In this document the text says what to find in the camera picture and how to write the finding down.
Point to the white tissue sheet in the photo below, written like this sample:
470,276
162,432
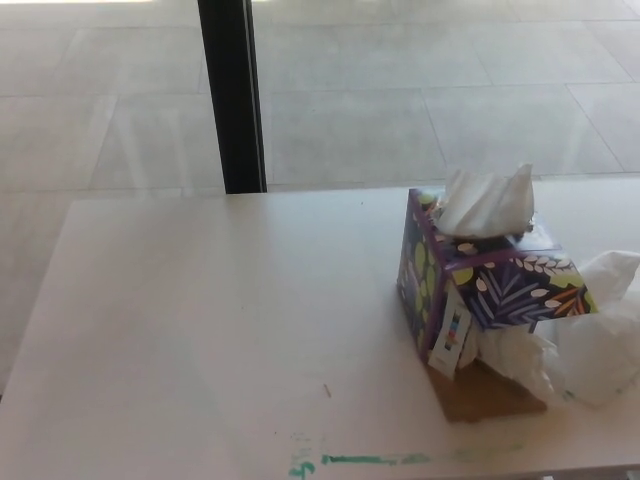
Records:
480,205
600,350

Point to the purple floral tissue box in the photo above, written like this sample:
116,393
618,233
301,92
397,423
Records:
520,295

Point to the crumpled white tissue bunch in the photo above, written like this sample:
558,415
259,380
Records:
515,357

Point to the black window frame post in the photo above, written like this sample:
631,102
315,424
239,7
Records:
231,95

